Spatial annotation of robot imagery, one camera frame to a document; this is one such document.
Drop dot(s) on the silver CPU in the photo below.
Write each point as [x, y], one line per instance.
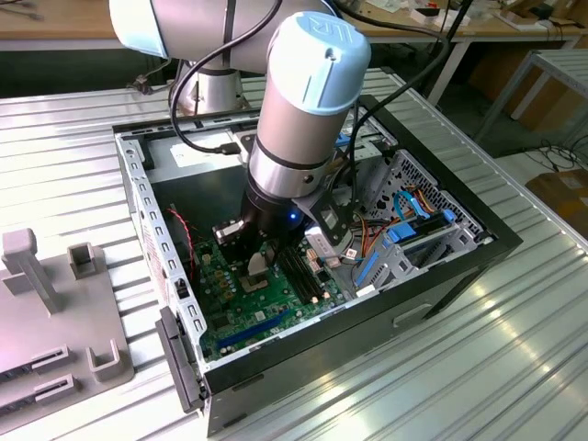
[256, 265]

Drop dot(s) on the green motherboard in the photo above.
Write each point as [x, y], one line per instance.
[271, 312]

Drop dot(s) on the white four-pin power socket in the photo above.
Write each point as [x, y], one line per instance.
[206, 260]

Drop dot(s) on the grey disk bay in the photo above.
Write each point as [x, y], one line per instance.
[390, 275]

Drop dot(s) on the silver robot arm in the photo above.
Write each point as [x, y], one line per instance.
[298, 128]

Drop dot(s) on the blue disk carrier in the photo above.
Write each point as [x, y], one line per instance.
[400, 233]

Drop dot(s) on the blue drive latch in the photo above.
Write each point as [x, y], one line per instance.
[343, 139]

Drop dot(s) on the black RAM slot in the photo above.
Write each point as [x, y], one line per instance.
[294, 280]
[314, 280]
[301, 280]
[307, 280]

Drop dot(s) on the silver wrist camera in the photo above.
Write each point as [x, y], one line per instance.
[229, 232]

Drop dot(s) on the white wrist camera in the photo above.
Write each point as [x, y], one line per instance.
[317, 241]

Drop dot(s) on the white flat box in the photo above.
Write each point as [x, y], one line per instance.
[432, 14]

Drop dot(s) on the grey metal frame table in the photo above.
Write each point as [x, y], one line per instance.
[567, 59]

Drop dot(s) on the wooden desk with white legs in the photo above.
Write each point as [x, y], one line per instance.
[487, 30]

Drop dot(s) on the grey optical drive cage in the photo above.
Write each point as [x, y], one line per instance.
[374, 158]

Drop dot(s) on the black square chip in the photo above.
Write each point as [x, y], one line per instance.
[220, 321]

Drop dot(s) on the blue expansion slot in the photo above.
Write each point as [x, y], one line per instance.
[252, 328]

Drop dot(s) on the perforated metal cage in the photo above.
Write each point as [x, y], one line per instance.
[415, 174]

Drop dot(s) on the black disk drive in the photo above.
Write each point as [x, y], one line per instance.
[429, 225]

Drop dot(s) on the cardboard box with label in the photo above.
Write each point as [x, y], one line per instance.
[565, 193]

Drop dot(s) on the grey parts rack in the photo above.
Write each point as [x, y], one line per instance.
[46, 331]

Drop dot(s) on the grey power supply unit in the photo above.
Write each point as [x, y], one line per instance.
[193, 193]

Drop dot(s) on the brown cardboard box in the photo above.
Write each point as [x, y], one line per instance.
[546, 103]

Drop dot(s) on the blue plastic rail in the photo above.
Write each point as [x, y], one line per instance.
[367, 271]

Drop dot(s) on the orange board connector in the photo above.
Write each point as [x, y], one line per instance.
[313, 265]

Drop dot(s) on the black open PC case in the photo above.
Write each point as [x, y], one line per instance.
[344, 349]

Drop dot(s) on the black case fan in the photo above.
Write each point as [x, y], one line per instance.
[177, 250]

